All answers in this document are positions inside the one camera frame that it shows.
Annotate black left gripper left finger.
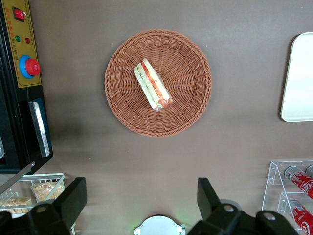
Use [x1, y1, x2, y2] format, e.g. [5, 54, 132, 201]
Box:
[53, 177, 88, 229]

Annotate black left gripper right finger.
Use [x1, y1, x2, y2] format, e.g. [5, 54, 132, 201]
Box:
[197, 177, 222, 221]

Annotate sandwich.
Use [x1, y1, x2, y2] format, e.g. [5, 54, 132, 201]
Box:
[133, 57, 173, 113]

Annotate round brown wicker basket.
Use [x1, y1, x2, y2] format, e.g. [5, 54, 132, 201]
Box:
[104, 29, 213, 138]

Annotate cream plastic tray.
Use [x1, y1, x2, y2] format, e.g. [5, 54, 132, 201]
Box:
[280, 32, 313, 123]

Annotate clear bag of snacks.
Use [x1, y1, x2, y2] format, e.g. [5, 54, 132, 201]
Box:
[0, 196, 33, 215]
[30, 180, 66, 203]

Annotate metal lever bar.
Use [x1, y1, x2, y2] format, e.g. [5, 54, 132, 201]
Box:
[0, 161, 36, 194]

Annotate clear acrylic bottle rack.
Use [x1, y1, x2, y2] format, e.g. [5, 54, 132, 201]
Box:
[262, 160, 313, 232]

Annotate black sealing machine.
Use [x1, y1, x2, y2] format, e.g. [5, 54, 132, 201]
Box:
[0, 0, 54, 175]

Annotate red emergency stop button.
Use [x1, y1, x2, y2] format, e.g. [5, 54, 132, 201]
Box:
[19, 54, 42, 80]

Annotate yellow control panel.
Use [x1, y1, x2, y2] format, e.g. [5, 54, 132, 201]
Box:
[1, 0, 43, 89]

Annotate white wire rack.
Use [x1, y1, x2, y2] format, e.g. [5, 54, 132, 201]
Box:
[0, 173, 77, 235]

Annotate silver machine handle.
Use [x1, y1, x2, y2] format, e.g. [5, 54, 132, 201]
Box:
[27, 101, 51, 158]

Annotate red rocker switch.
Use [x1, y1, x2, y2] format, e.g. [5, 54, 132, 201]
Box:
[12, 6, 27, 23]

